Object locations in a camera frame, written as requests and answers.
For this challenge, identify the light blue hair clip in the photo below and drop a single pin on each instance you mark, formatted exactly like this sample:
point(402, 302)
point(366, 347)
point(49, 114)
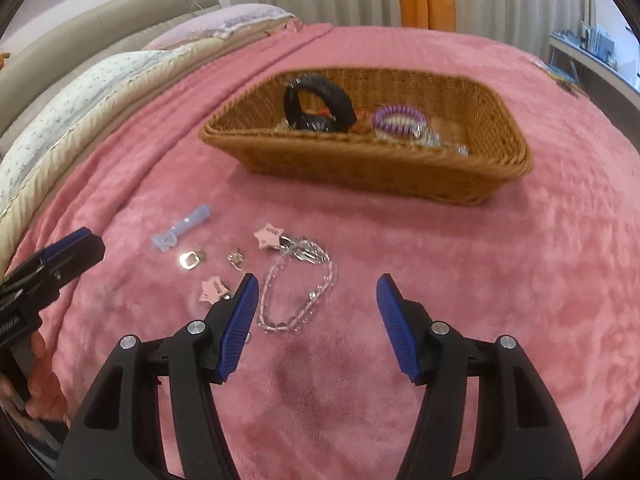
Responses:
point(169, 239)

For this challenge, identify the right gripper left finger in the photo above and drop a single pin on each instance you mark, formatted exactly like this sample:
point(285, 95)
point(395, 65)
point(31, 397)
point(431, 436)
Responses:
point(150, 412)

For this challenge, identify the beige quilt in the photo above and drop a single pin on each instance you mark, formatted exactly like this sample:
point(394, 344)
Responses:
point(78, 142)

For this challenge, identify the pink star hair clip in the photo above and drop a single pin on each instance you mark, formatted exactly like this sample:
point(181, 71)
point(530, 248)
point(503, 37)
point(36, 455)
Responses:
point(213, 290)

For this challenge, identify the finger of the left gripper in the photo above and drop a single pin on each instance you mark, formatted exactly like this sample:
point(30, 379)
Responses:
point(67, 246)
point(75, 262)

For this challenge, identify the pink plush blanket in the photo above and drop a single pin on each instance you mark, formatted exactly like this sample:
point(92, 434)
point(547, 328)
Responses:
point(552, 259)

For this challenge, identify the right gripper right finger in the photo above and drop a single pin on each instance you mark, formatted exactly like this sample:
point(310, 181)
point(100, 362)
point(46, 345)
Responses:
point(486, 413)

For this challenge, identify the small silver earring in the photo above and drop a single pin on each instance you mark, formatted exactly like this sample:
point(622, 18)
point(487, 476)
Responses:
point(236, 260)

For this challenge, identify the brown wicker basket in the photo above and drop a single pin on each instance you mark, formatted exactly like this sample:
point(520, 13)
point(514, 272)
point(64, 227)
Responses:
point(420, 134)

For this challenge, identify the beige padded headboard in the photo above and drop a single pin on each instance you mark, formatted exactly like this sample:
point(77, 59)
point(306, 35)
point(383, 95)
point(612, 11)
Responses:
point(58, 52)

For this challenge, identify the person's left hand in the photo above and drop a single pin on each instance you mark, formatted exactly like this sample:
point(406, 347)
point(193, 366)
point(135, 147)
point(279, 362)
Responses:
point(47, 401)

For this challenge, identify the lavender pillow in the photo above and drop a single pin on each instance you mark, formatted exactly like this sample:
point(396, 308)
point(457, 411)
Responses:
point(220, 24)

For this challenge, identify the white desk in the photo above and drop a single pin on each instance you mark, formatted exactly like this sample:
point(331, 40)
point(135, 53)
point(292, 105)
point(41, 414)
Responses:
point(595, 50)

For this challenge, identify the white floral pillow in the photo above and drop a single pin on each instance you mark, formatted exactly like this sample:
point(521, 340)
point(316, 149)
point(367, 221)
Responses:
point(68, 107)

